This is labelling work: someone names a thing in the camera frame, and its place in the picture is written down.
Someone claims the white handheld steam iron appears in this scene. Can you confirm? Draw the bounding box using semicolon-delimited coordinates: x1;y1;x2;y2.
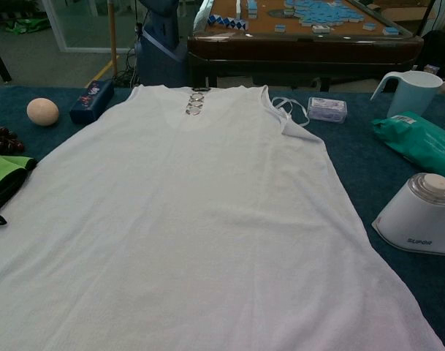
370;172;445;257

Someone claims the white sleeveless shirt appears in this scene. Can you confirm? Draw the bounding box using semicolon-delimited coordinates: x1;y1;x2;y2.
0;84;445;351

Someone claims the clear plastic small box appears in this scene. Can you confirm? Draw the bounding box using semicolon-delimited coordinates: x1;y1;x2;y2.
306;97;348;124

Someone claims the dark teal table cover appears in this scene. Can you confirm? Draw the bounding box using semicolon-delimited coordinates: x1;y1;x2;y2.
0;86;445;351

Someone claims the brown mahjong table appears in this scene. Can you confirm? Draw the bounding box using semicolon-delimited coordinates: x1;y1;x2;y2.
187;0;425;92

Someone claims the dark blue printed box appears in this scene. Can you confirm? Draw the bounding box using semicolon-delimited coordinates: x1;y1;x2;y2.
69;79;115;125

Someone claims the yellow wooden pole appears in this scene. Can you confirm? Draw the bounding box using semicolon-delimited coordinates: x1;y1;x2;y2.
107;0;119;78

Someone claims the pile of blue mahjong tiles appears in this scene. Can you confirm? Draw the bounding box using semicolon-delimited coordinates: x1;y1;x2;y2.
283;0;370;27

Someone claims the beige egg-shaped ball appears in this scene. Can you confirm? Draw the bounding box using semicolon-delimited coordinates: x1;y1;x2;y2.
26;97;60;127

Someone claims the green wet wipes pack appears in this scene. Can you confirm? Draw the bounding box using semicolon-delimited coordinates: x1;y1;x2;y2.
370;111;445;180

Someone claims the light blue plastic pitcher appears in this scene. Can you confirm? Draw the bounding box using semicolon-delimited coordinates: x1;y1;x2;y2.
370;70;444;118

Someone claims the green black fabric pouch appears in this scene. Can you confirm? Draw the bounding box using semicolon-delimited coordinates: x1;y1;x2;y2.
0;148;38;226

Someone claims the dark red grape bunch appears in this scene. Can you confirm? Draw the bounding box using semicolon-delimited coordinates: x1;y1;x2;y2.
0;126;26;153

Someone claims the black bag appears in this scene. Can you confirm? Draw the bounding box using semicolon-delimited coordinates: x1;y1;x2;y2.
414;29;445;80

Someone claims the white ribbon strap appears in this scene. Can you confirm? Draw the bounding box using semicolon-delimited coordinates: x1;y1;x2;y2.
271;96;311;128

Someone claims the black floor cable bundle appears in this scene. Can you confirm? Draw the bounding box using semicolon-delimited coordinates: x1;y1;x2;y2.
113;21;143;88

